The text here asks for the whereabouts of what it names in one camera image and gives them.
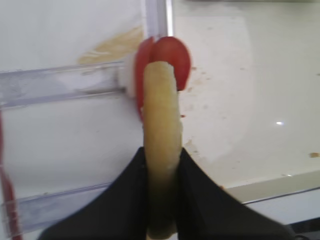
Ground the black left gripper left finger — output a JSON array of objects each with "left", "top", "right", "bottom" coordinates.
[{"left": 39, "top": 147, "right": 148, "bottom": 240}]

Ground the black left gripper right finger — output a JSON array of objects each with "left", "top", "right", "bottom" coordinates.
[{"left": 175, "top": 149, "right": 294, "bottom": 240}]

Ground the bun slice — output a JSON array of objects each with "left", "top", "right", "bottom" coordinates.
[{"left": 142, "top": 61, "right": 182, "bottom": 240}]

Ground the front red tomato slice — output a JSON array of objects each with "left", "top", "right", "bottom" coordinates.
[{"left": 133, "top": 36, "right": 154, "bottom": 121}]

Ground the red tomato slice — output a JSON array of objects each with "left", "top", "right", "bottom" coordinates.
[
  {"left": 133, "top": 36, "right": 154, "bottom": 121},
  {"left": 149, "top": 36, "right": 191, "bottom": 91}
]

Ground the rear red tomato slice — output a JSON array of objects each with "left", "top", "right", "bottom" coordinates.
[{"left": 149, "top": 36, "right": 191, "bottom": 91}]

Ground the lower left clear holder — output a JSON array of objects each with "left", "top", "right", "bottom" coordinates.
[{"left": 0, "top": 181, "right": 113, "bottom": 232}]

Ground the clear holder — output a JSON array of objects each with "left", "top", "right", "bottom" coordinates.
[
  {"left": 0, "top": 61, "right": 125, "bottom": 109},
  {"left": 0, "top": 181, "right": 113, "bottom": 232}
]

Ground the left red strip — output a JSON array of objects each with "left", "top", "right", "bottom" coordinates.
[{"left": 0, "top": 115, "right": 23, "bottom": 240}]

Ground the white rectangular metal tray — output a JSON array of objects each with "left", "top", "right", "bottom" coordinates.
[{"left": 173, "top": 0, "right": 320, "bottom": 202}]

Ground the upper left clear holder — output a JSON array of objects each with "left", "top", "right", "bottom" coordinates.
[{"left": 0, "top": 61, "right": 125, "bottom": 109}]

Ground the left long clear rail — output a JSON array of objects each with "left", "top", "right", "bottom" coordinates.
[{"left": 140, "top": 0, "right": 174, "bottom": 40}]

